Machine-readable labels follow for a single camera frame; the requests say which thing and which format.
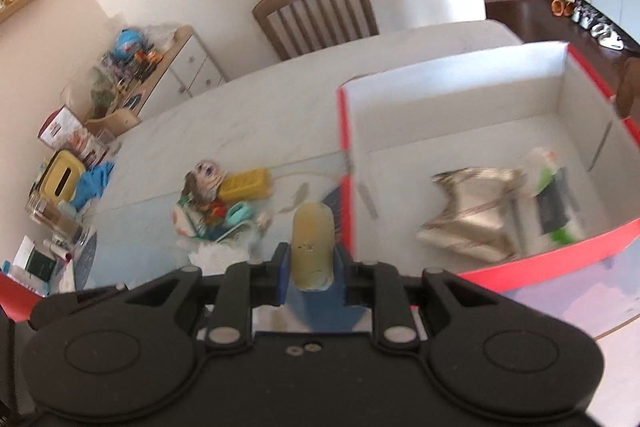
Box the glass jar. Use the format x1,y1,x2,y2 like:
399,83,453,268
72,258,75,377
27,196,81,235

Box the white green small box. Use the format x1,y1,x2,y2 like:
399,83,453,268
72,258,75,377
9,237,57,294

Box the pale yellow plastic tube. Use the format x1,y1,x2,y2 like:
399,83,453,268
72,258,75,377
291,202,336,292

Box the silver foil pouch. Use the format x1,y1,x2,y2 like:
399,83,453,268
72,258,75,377
416,167,526,264

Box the white green packet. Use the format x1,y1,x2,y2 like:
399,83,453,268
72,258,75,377
520,148,588,253

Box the white wooden sideboard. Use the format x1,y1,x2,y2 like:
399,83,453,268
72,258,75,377
85,26,228,138

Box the light blue printed table mat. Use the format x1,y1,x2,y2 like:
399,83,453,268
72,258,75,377
75,187,640,427

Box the teal plastic toy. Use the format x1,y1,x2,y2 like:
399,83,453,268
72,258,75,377
225,202,253,228

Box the yellow tissue box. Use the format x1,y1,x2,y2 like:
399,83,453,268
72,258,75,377
39,150,86,198

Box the red cardboard box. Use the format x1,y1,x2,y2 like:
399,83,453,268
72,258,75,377
336,42,640,294

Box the blue cloth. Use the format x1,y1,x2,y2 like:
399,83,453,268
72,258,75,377
70,162,116,212

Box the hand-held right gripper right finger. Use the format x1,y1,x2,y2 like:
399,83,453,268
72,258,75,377
334,243,506,350

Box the yellow rectangular case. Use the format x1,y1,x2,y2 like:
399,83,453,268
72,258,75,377
219,168,273,202

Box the white crumpled tissue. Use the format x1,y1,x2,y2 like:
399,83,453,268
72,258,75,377
187,237,251,269

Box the blue globe toy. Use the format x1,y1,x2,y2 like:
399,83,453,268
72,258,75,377
114,29,143,60

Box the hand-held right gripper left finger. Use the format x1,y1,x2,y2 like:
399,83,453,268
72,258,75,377
122,243,292,350

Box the red white carton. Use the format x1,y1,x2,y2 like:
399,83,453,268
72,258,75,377
39,107,83,148

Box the pile of small toys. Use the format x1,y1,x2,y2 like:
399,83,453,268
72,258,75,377
92,27,168,108

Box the white shoes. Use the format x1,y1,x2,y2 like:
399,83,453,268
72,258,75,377
572,4,626,52

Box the small doll figure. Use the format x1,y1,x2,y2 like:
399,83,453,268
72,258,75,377
180,160,226,208

